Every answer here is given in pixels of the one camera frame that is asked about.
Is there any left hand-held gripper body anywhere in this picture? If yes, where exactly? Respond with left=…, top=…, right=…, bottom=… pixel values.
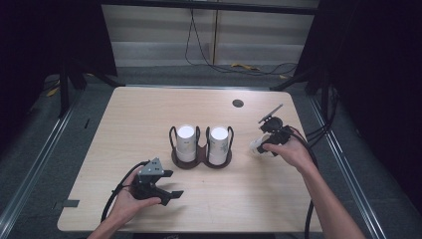
left=130, top=156, right=165, bottom=201

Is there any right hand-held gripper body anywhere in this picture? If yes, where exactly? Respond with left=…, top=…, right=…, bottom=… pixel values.
left=258, top=103, right=295, bottom=144

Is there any single white paper cup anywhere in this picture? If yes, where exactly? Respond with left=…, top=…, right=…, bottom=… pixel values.
left=249, top=133, right=278, bottom=157

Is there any brown wooden cup holder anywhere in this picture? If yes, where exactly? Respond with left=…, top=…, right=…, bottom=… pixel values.
left=168, top=124, right=235, bottom=170

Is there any person's left hand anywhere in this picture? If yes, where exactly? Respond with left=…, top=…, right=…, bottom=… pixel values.
left=108, top=167, right=163, bottom=227

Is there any person's right hand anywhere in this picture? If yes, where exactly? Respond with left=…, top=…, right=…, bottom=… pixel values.
left=262, top=133, right=315, bottom=174

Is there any black metal stand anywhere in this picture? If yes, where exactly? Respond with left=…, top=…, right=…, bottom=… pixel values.
left=269, top=66, right=333, bottom=116
left=58, top=61, right=117, bottom=119

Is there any yellow tape strip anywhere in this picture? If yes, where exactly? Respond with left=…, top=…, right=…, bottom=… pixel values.
left=231, top=63, right=261, bottom=72

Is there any grey tape patch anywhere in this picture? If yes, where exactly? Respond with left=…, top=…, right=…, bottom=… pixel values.
left=54, top=198, right=81, bottom=210

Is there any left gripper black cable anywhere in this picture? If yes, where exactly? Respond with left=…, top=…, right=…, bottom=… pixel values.
left=101, top=160, right=151, bottom=223

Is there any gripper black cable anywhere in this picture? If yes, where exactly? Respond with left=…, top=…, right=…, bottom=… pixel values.
left=101, top=160, right=151, bottom=223
left=288, top=124, right=320, bottom=239

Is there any bundle of black cables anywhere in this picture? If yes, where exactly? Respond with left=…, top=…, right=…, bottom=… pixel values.
left=305, top=87, right=340, bottom=142

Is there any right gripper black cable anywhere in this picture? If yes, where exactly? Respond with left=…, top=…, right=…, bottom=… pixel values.
left=288, top=124, right=320, bottom=239

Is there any metal floor rail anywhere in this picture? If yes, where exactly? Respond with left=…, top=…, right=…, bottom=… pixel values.
left=307, top=94, right=422, bottom=239
left=0, top=84, right=88, bottom=230

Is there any black cable on floor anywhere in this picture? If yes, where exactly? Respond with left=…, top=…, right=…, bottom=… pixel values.
left=184, top=9, right=299, bottom=77

